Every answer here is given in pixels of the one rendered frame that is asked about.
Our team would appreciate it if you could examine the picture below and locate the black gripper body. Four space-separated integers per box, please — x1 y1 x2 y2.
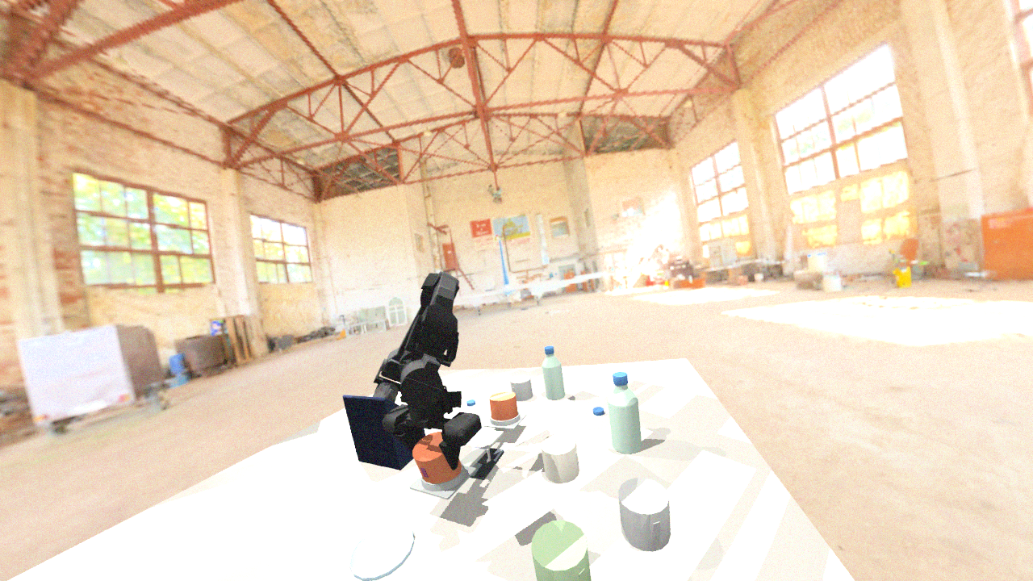
382 398 483 447

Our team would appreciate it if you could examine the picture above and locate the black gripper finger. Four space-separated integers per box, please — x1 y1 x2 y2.
392 426 422 452
439 441 461 470

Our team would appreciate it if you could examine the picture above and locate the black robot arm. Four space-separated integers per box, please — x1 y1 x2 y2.
373 271 462 414

